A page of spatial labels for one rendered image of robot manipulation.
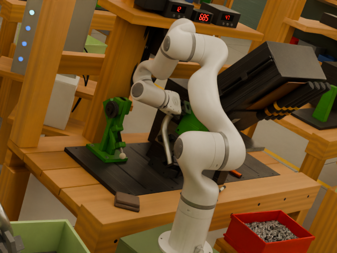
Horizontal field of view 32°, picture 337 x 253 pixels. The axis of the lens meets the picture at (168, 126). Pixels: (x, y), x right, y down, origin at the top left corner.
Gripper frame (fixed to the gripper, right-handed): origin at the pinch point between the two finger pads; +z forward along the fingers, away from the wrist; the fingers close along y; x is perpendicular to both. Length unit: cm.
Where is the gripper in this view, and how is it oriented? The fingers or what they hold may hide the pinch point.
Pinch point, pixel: (182, 108)
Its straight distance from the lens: 262.7
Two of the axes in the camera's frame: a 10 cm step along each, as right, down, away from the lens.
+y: -1.2, -9.3, 3.5
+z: 5.9, 2.1, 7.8
